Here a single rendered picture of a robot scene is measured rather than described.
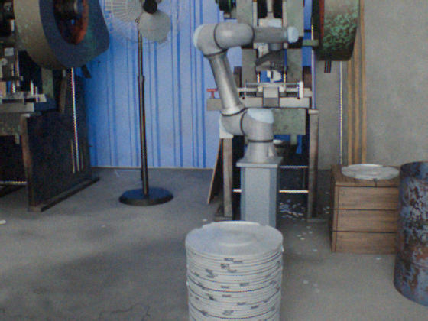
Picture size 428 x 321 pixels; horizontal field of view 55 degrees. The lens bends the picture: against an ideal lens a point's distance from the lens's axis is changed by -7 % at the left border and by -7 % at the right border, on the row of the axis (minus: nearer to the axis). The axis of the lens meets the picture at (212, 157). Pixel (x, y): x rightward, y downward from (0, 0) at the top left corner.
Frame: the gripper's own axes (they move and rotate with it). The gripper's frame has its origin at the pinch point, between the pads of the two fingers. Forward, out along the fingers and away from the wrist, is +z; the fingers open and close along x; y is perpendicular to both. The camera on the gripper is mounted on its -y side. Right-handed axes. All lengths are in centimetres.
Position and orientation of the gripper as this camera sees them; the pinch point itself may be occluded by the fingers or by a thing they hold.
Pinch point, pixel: (270, 82)
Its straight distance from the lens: 242.5
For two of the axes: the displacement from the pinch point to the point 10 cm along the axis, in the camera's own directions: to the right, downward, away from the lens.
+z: 0.6, 8.1, 5.8
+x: 1.0, -5.8, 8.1
